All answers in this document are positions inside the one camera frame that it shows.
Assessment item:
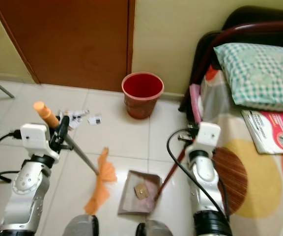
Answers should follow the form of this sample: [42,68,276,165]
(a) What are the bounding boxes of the grey right robot leg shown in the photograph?
[135,220,174,236]

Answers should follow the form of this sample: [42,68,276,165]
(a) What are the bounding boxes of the brown wooden door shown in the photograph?
[0,0,136,92]

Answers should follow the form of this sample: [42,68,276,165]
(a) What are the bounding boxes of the dark red bed headboard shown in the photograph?
[178,5,283,113]

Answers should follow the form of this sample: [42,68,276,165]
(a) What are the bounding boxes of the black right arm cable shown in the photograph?
[167,128,231,219]

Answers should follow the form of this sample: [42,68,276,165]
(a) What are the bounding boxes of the green checked pillow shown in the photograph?
[214,42,283,112]

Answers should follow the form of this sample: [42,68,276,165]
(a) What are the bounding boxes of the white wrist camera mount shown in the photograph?
[20,123,57,161]
[190,121,222,159]

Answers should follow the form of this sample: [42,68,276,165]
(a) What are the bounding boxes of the red plastic waste bin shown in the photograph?
[121,72,165,120]

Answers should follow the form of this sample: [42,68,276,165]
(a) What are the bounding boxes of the small white paper scrap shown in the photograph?
[87,114,103,126]

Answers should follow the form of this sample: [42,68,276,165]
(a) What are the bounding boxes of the pink cloth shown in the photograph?
[189,83,204,124]

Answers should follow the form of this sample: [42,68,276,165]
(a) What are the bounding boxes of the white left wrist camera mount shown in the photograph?
[20,123,57,161]

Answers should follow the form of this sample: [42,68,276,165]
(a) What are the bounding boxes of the crumpled white paper scraps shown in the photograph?
[58,109,89,130]

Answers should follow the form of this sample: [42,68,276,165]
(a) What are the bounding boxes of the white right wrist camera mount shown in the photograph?
[190,121,222,159]

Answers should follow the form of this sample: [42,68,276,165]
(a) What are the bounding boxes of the red and white magazine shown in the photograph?
[241,109,283,155]

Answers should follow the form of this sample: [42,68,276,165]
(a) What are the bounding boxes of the grey left robot leg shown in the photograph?
[62,214,99,236]

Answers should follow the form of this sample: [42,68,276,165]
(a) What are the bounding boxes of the grey dustpan with red handle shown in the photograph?
[117,147,187,216]

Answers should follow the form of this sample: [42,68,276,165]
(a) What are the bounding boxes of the grey robot leg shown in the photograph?
[135,220,174,236]
[62,214,99,236]

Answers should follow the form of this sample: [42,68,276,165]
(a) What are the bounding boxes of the orange broom with grey shaft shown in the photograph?
[33,100,118,216]

